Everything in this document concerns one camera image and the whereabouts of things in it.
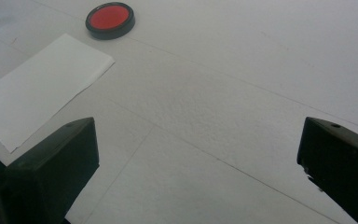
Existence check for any white paper sheet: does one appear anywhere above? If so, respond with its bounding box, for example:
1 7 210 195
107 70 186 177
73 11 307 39
0 33 117 154

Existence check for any round red ink pad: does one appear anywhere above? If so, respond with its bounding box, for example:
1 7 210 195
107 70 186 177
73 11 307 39
85 2 136 41

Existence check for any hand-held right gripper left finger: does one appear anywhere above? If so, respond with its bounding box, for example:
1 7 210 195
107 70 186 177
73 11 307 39
0 117 101 224

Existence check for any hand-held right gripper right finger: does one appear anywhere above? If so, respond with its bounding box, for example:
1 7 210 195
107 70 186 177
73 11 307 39
296 117 358 224

